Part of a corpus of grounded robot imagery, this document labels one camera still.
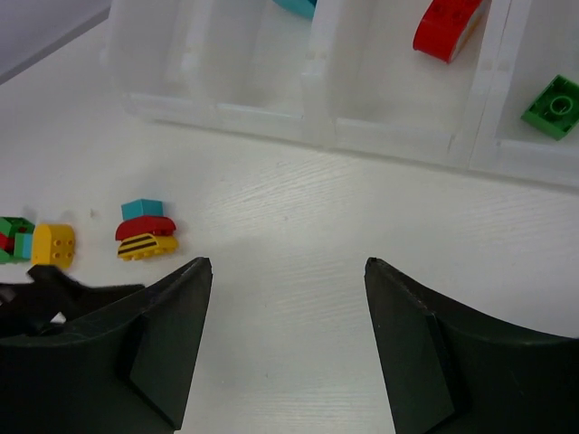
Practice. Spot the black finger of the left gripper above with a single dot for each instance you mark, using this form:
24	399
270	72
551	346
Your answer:
29	308

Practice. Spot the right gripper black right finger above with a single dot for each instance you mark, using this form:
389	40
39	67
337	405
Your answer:
449	368

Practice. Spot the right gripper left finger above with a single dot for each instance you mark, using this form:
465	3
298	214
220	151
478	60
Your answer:
125	368

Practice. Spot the yellow rounded lego brick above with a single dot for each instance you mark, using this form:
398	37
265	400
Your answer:
53	244

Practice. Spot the burger printed lego stack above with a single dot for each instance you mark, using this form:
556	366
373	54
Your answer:
145	231

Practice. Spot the small green lego brick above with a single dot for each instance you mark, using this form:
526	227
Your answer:
554	112

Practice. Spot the red rounded lego brick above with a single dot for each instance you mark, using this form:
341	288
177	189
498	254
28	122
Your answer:
446	26

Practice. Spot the teal green printed lego brick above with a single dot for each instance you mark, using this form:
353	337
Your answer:
303	8

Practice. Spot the clear four-compartment tray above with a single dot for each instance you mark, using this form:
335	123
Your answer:
349	78

